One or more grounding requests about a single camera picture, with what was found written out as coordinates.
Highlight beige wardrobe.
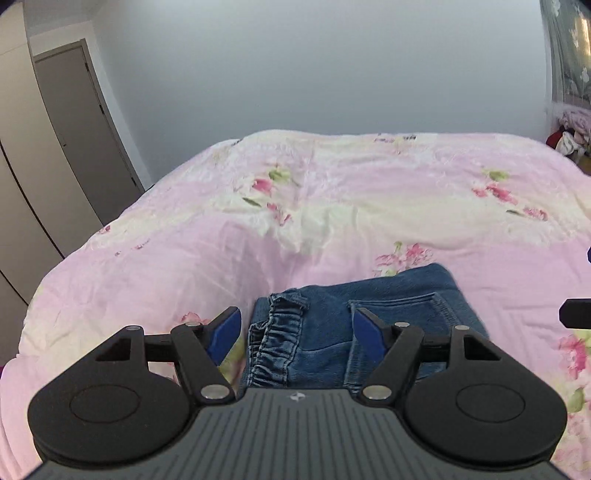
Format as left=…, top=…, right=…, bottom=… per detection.
left=0, top=0, right=105, bottom=306

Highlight blue denim pants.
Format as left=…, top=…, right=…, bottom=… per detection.
left=239, top=263, right=490, bottom=398

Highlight pink floral blanket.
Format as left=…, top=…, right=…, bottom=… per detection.
left=0, top=129, right=591, bottom=480

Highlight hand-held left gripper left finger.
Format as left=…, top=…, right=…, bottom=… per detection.
left=95, top=306, right=243, bottom=402

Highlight grey door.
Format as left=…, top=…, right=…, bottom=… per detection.
left=33, top=39, right=147, bottom=228

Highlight pile of clothes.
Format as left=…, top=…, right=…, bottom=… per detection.
left=546, top=108, right=591, bottom=168

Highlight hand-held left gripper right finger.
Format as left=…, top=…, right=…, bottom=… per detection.
left=353, top=307, right=501, bottom=402

